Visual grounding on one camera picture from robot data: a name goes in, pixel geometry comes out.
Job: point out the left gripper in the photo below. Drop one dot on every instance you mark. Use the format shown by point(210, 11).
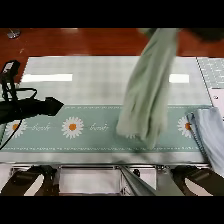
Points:
point(53, 106)

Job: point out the pale green T-shirt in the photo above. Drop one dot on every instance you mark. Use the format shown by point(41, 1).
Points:
point(150, 86)

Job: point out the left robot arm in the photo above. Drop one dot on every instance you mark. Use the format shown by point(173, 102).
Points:
point(23, 108)

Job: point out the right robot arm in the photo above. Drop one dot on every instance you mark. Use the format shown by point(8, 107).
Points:
point(200, 180)

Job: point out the light blue garment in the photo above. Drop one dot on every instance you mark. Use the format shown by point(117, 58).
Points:
point(211, 133)

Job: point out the silver frame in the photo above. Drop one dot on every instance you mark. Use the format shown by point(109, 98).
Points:
point(140, 186)

